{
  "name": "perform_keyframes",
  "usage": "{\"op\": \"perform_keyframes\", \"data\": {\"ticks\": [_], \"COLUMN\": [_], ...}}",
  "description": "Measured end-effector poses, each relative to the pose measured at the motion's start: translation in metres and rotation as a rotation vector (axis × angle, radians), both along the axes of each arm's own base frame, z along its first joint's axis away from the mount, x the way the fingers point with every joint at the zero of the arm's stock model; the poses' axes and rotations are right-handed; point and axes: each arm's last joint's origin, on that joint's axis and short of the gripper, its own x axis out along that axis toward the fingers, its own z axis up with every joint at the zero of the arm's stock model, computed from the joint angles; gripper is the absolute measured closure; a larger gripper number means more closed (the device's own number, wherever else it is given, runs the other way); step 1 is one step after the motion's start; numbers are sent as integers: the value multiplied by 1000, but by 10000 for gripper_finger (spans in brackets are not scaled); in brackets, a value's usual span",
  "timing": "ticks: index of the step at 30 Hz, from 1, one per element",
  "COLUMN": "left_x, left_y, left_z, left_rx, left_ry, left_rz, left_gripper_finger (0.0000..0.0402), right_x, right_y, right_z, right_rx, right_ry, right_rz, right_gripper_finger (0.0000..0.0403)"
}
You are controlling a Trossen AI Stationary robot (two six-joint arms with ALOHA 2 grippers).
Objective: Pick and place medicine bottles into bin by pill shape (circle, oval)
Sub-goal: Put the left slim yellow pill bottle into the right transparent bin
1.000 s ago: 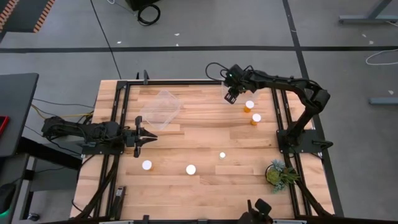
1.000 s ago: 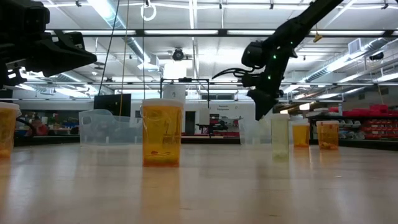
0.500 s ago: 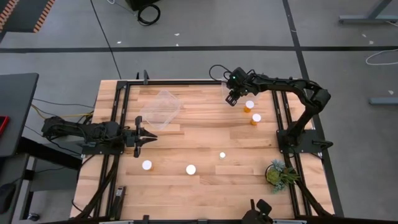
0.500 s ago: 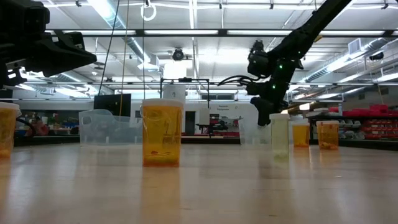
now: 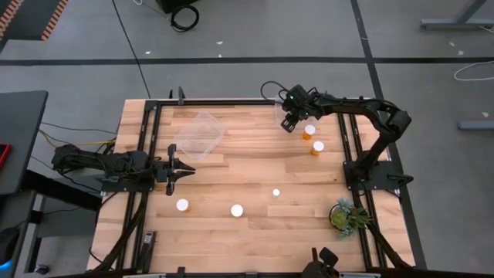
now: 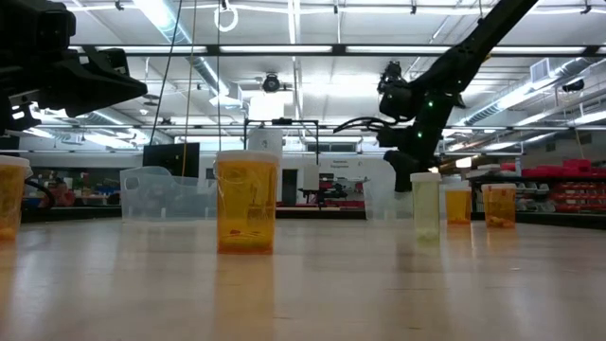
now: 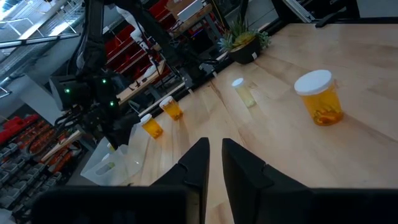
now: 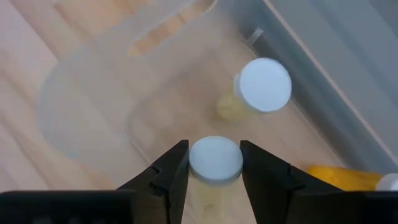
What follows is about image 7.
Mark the large orange pill bottle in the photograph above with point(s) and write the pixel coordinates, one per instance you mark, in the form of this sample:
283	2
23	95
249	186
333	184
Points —
321	102

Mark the clear plastic bin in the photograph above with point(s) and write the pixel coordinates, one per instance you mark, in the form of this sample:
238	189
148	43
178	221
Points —
124	168

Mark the wooden workbench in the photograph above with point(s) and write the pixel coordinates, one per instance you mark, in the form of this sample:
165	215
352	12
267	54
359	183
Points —
146	82

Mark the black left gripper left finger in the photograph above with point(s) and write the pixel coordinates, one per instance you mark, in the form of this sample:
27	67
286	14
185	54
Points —
192	165

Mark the rack of small parts bins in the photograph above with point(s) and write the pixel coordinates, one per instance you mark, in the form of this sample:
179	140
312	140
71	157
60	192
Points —
18	124

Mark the small orange pill bottle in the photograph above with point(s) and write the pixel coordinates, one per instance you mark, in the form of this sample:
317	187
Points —
172	109
152	128

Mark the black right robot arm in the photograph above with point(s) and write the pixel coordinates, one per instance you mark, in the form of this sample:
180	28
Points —
93	46

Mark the pale yellow pill bottle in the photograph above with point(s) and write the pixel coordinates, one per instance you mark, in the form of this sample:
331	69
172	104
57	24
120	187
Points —
245	95

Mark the green succulent in black pot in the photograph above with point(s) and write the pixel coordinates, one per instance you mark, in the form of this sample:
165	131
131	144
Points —
245	51

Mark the shelf with red bins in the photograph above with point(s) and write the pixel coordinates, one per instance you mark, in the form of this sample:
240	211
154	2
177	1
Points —
124	34

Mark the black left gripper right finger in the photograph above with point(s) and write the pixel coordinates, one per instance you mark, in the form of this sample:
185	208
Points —
248	186

